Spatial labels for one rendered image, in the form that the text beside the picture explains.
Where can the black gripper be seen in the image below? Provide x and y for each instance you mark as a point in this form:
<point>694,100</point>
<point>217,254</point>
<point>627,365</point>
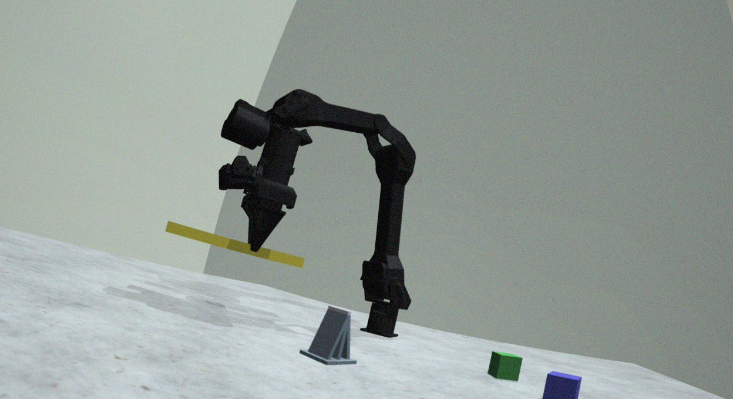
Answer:
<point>263,206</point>

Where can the green cube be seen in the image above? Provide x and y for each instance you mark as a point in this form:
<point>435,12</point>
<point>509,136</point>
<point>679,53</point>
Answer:
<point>505,366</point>

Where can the yellow bar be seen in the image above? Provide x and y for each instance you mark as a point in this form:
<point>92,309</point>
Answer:
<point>234,245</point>

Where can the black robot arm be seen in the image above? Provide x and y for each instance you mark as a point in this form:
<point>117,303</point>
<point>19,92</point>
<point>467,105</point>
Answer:
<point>383,276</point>

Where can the blue cube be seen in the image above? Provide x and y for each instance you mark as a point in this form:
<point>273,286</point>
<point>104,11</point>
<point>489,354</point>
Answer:
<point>561,386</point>

